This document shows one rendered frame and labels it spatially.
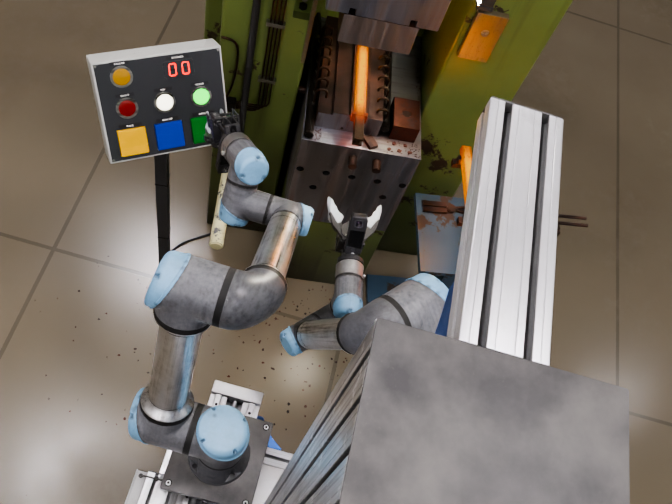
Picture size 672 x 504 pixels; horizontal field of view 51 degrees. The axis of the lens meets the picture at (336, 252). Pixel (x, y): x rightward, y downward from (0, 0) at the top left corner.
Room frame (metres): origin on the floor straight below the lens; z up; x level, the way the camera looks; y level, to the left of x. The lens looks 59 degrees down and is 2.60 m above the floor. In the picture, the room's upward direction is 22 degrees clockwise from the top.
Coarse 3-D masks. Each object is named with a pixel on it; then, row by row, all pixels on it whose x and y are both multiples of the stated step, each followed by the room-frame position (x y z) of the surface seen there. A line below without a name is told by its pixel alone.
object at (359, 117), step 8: (360, 48) 1.71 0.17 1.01; (360, 56) 1.68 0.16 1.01; (360, 64) 1.64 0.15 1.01; (360, 72) 1.61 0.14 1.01; (360, 80) 1.58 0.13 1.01; (360, 88) 1.55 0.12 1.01; (360, 96) 1.52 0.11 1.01; (360, 104) 1.49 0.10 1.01; (352, 112) 1.44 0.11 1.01; (360, 112) 1.45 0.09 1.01; (352, 120) 1.44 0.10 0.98; (360, 120) 1.42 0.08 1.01; (360, 128) 1.39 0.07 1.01; (360, 136) 1.37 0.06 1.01; (352, 144) 1.35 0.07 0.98; (360, 144) 1.36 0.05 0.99
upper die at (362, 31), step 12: (348, 24) 1.42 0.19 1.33; (360, 24) 1.43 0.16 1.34; (372, 24) 1.44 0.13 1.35; (384, 24) 1.45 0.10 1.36; (396, 24) 1.46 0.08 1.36; (348, 36) 1.43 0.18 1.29; (360, 36) 1.43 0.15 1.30; (372, 36) 1.44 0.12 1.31; (384, 36) 1.45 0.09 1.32; (396, 36) 1.46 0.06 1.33; (408, 36) 1.47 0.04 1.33; (384, 48) 1.45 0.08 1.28; (396, 48) 1.46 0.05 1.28; (408, 48) 1.47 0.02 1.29
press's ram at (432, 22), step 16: (336, 0) 1.41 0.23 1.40; (352, 0) 1.42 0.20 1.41; (368, 0) 1.43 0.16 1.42; (384, 0) 1.44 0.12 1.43; (400, 0) 1.45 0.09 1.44; (416, 0) 1.46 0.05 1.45; (432, 0) 1.47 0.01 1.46; (448, 0) 1.48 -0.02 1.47; (368, 16) 1.44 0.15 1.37; (384, 16) 1.45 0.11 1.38; (400, 16) 1.46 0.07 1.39; (416, 16) 1.47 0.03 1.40; (432, 16) 1.48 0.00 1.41
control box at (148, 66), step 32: (96, 64) 1.10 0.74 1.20; (128, 64) 1.15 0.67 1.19; (160, 64) 1.19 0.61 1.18; (192, 64) 1.24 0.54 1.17; (96, 96) 1.06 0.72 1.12; (128, 96) 1.11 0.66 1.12; (192, 96) 1.20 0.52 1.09; (224, 96) 1.26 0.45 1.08; (128, 128) 1.06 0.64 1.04; (128, 160) 1.02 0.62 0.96
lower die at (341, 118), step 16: (336, 32) 1.77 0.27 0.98; (336, 48) 1.70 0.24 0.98; (352, 48) 1.71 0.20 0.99; (368, 48) 1.73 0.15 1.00; (320, 64) 1.66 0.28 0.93; (336, 64) 1.63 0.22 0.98; (352, 64) 1.65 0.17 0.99; (368, 64) 1.66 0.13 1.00; (384, 64) 1.70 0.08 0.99; (320, 80) 1.55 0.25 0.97; (336, 80) 1.56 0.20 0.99; (352, 80) 1.58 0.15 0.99; (368, 80) 1.60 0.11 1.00; (320, 96) 1.48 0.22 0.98; (336, 96) 1.50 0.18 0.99; (352, 96) 1.51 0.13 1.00; (368, 96) 1.54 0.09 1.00; (320, 112) 1.42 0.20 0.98; (336, 112) 1.44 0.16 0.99; (368, 112) 1.48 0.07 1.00; (336, 128) 1.44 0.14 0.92; (352, 128) 1.45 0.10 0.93; (368, 128) 1.46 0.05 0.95
